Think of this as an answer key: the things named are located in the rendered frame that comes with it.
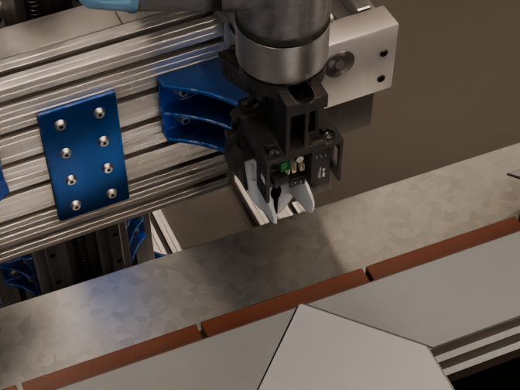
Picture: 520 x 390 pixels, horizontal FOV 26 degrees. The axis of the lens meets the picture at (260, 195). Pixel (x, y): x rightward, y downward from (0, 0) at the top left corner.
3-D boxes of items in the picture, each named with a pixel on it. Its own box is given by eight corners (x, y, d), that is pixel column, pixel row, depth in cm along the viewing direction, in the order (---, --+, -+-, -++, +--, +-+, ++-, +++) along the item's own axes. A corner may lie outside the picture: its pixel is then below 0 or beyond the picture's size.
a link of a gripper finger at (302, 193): (293, 247, 106) (295, 183, 99) (269, 203, 109) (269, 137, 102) (323, 237, 107) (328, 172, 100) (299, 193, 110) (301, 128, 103)
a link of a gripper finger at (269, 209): (263, 257, 105) (262, 193, 98) (239, 212, 109) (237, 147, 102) (293, 247, 106) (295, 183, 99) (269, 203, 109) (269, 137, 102)
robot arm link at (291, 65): (220, 0, 90) (314, -26, 92) (222, 42, 93) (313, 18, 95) (256, 59, 85) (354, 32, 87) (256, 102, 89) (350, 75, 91)
